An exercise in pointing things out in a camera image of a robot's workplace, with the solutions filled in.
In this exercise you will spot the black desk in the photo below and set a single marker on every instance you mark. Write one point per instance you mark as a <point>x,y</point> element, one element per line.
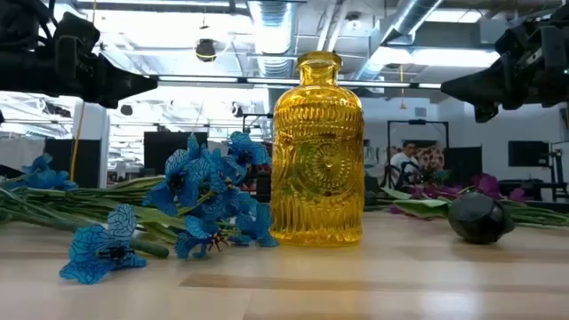
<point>524,183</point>

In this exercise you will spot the silver ventilation duct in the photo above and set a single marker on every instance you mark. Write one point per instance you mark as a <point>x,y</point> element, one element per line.
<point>272,26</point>
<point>409,22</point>

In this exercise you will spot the blue flower bunch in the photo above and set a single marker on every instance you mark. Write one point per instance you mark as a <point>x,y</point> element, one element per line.
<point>44,175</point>
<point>200,178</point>

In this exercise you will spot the black flower bunch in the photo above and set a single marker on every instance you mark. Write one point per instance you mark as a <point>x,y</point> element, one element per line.
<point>480,218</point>

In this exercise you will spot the black frame stand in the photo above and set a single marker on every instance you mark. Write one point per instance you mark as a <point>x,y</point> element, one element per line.
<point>255,115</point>
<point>418,122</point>

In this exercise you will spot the black ceiling dome camera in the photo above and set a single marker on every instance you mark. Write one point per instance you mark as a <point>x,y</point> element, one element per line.
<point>205,50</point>

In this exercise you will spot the black wall monitor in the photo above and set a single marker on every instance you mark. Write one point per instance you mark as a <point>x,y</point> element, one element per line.
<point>529,153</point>

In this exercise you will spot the yellow glass vase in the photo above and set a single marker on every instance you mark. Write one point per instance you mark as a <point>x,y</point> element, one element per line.
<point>318,178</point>

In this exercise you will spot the black ceiling speaker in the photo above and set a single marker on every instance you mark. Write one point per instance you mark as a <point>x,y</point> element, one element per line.
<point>237,109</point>
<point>126,109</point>

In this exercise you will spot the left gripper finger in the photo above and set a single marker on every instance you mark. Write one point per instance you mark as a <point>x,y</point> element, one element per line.
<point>129,82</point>
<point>116,103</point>

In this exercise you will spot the black computer monitor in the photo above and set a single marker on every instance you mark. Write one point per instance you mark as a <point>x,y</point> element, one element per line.
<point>155,151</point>

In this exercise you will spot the person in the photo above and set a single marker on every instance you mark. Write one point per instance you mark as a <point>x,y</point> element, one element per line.
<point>402,160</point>

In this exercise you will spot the white patterned cloth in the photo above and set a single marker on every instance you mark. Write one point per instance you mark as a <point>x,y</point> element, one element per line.
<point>372,155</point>

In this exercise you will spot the brown patterned cloth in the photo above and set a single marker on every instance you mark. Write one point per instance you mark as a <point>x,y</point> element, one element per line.
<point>430,157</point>

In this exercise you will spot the black partition panel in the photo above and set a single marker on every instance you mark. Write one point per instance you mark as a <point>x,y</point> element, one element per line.
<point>89,162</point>

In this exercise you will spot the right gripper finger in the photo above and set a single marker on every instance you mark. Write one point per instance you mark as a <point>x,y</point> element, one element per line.
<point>471,89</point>
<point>485,113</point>

